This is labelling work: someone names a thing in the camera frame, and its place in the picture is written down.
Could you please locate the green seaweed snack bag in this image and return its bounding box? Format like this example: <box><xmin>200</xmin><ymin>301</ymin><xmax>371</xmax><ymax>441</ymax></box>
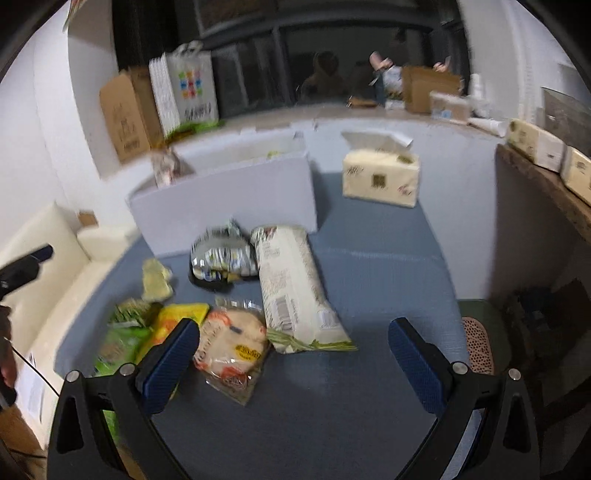
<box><xmin>94</xmin><ymin>322</ymin><xmax>153</xmax><ymax>444</ymax></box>

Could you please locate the yellow sunflower snack bag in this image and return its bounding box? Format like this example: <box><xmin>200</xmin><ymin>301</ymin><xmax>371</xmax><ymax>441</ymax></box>
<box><xmin>132</xmin><ymin>303</ymin><xmax>211</xmax><ymax>365</ymax></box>

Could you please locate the beige pastry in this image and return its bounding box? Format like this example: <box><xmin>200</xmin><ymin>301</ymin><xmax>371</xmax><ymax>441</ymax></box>
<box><xmin>193</xmin><ymin>297</ymin><xmax>270</xmax><ymax>406</ymax></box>

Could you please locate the silver foil snack bag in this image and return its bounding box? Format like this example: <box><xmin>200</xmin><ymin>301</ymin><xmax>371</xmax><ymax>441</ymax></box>
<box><xmin>188</xmin><ymin>220</ymin><xmax>259</xmax><ymax>292</ymax></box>

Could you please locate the long white cracker pack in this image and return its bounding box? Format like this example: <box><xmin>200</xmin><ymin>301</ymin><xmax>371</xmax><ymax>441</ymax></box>
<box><xmin>250</xmin><ymin>225</ymin><xmax>356</xmax><ymax>355</ymax></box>

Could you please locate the white red rice cracker bag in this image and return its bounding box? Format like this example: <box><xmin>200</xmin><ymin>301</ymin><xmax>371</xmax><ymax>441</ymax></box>
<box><xmin>150</xmin><ymin>148</ymin><xmax>194</xmax><ymax>188</ymax></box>

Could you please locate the person's left hand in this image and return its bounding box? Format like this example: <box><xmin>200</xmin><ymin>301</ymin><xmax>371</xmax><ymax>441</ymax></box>
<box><xmin>0</xmin><ymin>306</ymin><xmax>18</xmax><ymax>388</ymax></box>

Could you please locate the green peas snack packet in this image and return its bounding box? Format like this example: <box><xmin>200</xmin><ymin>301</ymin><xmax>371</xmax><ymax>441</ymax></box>
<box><xmin>108</xmin><ymin>299</ymin><xmax>163</xmax><ymax>328</ymax></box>

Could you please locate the white sofa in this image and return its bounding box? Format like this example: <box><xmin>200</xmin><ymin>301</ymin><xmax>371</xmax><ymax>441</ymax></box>
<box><xmin>1</xmin><ymin>204</ymin><xmax>139</xmax><ymax>446</ymax></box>

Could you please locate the jelly cup right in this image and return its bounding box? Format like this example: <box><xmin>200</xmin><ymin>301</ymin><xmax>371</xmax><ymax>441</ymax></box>
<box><xmin>142</xmin><ymin>278</ymin><xmax>174</xmax><ymax>302</ymax></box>

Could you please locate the jelly cup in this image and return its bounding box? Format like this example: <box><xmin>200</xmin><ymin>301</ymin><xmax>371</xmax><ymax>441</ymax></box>
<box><xmin>142</xmin><ymin>278</ymin><xmax>174</xmax><ymax>302</ymax></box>
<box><xmin>142</xmin><ymin>258</ymin><xmax>172</xmax><ymax>289</ymax></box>

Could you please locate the jelly cup left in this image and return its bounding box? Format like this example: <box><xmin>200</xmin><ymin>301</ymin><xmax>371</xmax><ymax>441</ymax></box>
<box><xmin>142</xmin><ymin>258</ymin><xmax>172</xmax><ymax>289</ymax></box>

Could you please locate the wooden side shelf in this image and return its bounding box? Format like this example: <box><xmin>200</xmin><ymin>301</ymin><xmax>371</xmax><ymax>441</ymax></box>
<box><xmin>494</xmin><ymin>144</ymin><xmax>590</xmax><ymax>261</ymax></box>

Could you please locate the brown cardboard box left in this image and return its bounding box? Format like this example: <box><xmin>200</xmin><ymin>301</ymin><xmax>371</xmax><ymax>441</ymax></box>
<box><xmin>99</xmin><ymin>66</ymin><xmax>163</xmax><ymax>164</ymax></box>

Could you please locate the open tissue pack on table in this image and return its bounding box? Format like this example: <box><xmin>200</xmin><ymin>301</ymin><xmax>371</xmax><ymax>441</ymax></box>
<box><xmin>342</xmin><ymin>131</ymin><xmax>421</xmax><ymax>208</ymax></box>

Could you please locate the white storage box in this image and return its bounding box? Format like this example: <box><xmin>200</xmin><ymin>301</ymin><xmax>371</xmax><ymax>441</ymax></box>
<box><xmin>127</xmin><ymin>130</ymin><xmax>318</xmax><ymax>257</ymax></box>

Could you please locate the green yellow sachets pile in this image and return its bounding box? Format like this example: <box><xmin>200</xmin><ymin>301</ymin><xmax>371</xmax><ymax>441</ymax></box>
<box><xmin>164</xmin><ymin>120</ymin><xmax>225</xmax><ymax>144</ymax></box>

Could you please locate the tissue pack on shelf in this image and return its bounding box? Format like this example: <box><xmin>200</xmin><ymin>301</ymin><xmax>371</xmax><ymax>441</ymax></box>
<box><xmin>506</xmin><ymin>119</ymin><xmax>565</xmax><ymax>173</ymax></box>
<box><xmin>560</xmin><ymin>146</ymin><xmax>591</xmax><ymax>205</ymax></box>

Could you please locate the white SANFU paper bag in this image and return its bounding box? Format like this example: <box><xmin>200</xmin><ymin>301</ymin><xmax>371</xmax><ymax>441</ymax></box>
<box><xmin>148</xmin><ymin>40</ymin><xmax>218</xmax><ymax>136</ymax></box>

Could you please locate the cotton swab container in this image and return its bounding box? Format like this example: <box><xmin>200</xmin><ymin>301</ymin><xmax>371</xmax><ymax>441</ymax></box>
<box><xmin>430</xmin><ymin>91</ymin><xmax>472</xmax><ymax>125</ymax></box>

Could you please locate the small brown cardboard box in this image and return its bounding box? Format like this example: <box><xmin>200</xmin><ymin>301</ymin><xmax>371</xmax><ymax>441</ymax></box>
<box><xmin>402</xmin><ymin>66</ymin><xmax>462</xmax><ymax>114</ymax></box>

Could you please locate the black window frame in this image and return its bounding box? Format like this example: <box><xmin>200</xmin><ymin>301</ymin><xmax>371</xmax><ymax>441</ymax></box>
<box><xmin>110</xmin><ymin>1</ymin><xmax>472</xmax><ymax>119</ymax></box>

